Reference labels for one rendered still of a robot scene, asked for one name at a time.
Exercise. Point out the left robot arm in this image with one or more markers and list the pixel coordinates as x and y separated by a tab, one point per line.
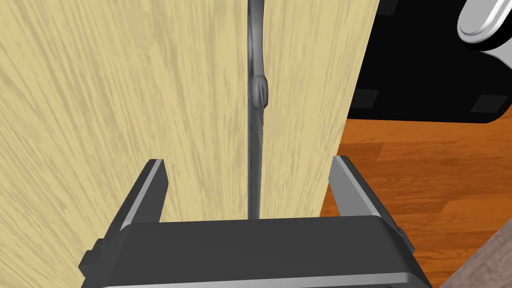
478	24

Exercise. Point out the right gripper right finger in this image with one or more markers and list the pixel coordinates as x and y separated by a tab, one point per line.
350	196

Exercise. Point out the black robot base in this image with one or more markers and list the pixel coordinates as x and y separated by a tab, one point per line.
416	60

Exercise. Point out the light wood cupboard door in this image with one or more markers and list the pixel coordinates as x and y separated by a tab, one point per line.
100	100

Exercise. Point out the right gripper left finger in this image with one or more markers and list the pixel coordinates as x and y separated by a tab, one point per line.
154	192

